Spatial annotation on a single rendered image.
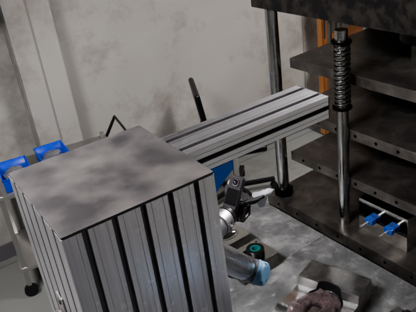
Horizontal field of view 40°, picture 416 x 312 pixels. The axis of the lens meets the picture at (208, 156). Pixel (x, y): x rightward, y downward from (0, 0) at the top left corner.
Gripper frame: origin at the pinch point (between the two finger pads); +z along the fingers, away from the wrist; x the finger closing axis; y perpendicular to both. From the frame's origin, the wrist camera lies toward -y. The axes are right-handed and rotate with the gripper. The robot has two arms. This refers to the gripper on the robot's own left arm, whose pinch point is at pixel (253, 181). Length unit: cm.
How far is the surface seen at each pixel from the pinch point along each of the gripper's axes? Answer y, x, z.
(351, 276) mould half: 51, 32, 27
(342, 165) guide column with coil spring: 33, 9, 76
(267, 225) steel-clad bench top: 69, -20, 61
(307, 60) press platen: -6, -20, 97
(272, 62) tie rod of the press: -4, -35, 90
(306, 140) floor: 158, -87, 300
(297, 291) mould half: 57, 15, 15
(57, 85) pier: 53, -200, 109
